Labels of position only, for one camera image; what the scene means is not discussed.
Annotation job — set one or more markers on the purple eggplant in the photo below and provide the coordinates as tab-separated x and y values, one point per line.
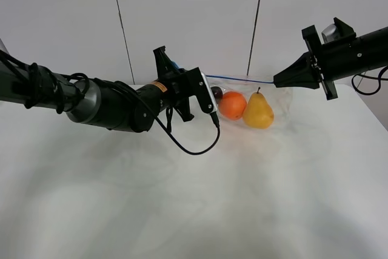
217	93

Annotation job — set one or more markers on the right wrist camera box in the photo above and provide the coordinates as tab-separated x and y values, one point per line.
339	30

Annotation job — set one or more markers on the orange fruit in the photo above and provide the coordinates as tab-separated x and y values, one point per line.
232	105

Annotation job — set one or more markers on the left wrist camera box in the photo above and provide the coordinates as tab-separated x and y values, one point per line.
206	100

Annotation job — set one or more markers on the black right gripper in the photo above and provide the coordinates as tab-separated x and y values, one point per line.
307	70

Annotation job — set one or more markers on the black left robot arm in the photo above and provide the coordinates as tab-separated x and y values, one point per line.
107	104

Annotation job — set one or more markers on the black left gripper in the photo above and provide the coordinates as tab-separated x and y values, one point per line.
179	84

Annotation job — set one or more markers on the yellow pear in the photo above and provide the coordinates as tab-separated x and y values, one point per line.
258	114

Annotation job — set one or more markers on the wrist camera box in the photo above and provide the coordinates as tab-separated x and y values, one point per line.
206	100
339	30

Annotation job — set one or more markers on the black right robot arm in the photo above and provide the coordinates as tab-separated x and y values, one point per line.
345	56

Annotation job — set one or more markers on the clear zip bag blue seal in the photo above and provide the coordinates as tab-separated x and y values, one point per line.
279	99

